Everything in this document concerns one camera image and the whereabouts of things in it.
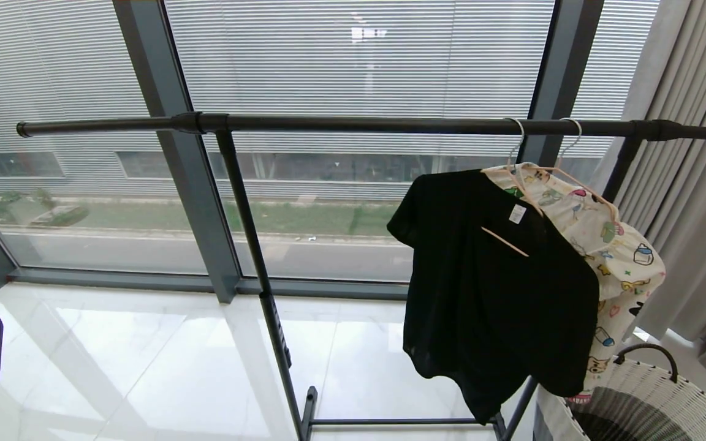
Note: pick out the black short-sleeved shirt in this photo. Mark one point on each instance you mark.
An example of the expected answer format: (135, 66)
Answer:
(488, 306)

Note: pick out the pink clothes hanger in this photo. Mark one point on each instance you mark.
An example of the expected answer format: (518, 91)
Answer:
(505, 242)
(586, 188)

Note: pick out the cream printed garment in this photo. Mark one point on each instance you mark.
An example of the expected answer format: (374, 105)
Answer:
(629, 263)

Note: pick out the black clothes rack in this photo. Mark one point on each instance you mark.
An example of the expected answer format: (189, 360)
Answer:
(328, 124)

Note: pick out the white laundry basket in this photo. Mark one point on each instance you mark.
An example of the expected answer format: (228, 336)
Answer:
(665, 392)

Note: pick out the window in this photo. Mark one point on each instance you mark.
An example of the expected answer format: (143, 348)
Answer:
(359, 61)

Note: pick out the beige curtain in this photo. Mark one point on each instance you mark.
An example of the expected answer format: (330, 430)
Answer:
(696, 184)

